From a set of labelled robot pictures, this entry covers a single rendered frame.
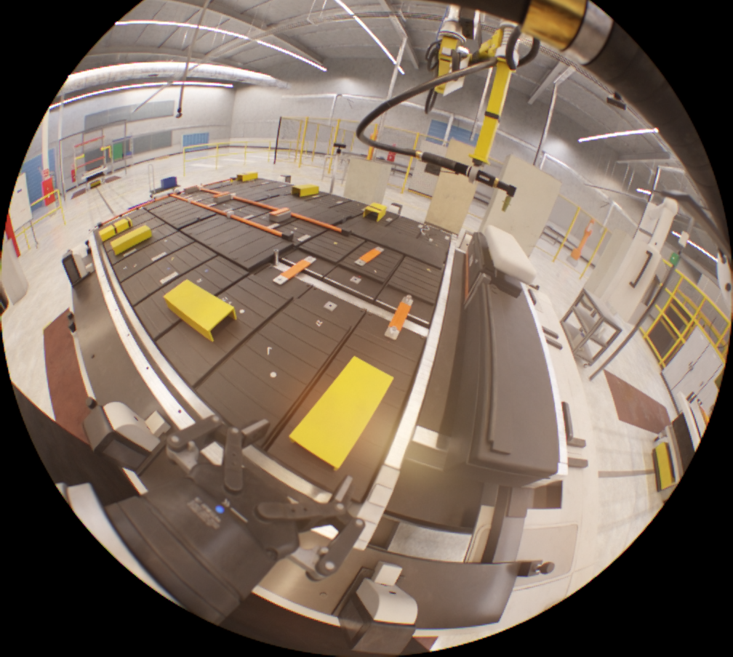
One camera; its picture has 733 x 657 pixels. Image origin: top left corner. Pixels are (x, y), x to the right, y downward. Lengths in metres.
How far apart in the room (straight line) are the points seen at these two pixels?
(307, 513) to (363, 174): 4.93
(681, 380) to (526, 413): 8.89
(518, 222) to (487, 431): 4.71
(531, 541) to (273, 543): 0.64
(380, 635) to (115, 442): 0.44
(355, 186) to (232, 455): 4.98
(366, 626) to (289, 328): 0.50
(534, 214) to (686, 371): 7.11
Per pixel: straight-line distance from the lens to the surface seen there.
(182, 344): 0.45
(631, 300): 2.88
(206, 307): 0.45
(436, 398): 0.42
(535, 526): 0.73
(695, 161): 0.16
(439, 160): 0.99
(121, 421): 0.45
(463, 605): 0.59
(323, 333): 0.42
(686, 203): 0.15
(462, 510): 0.65
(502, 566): 0.62
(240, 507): 0.17
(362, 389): 0.33
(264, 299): 0.48
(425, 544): 1.48
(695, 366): 9.12
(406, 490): 0.59
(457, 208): 4.80
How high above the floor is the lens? 1.32
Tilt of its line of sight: 36 degrees down
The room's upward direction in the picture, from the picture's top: 15 degrees clockwise
